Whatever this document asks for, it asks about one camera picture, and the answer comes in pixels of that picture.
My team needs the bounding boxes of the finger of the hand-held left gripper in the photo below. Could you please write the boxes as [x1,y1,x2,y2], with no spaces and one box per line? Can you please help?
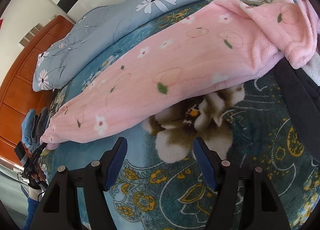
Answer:
[29,142,48,165]

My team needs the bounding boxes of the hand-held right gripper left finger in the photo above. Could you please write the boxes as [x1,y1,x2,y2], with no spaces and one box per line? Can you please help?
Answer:
[29,137,128,230]

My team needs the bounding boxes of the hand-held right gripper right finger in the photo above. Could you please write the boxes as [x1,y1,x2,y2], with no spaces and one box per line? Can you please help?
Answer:
[194,137,292,230]

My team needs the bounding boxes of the pink fleece floral garment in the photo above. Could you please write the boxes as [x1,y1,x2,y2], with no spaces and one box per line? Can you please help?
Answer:
[40,0,318,150]

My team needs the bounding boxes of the person's left forearm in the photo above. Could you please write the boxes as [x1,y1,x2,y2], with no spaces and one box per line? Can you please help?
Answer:
[26,182,47,220]

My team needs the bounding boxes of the person's left hand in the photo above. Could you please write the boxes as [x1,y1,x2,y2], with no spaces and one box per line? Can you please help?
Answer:
[29,167,47,183]

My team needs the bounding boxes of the light blue garment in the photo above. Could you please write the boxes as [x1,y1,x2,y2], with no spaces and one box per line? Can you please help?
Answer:
[21,108,38,148]

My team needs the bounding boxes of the grey garment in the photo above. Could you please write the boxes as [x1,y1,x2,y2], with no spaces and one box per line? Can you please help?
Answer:
[32,107,50,143]

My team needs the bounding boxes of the wooden bed headboard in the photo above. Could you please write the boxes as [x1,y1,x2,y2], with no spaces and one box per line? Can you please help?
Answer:
[0,15,75,170]

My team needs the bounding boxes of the teal floral plush blanket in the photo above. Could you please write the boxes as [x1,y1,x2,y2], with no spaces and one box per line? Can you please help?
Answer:
[37,0,320,230]

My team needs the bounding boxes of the blue daisy print pillow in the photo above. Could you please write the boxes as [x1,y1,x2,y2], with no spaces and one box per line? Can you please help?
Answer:
[32,27,100,93]

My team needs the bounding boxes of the dark fleece garment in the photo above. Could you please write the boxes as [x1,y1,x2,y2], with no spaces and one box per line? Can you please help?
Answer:
[272,55,320,163]

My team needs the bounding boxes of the white knit garment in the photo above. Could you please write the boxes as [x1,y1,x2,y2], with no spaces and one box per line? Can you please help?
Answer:
[301,52,320,84]

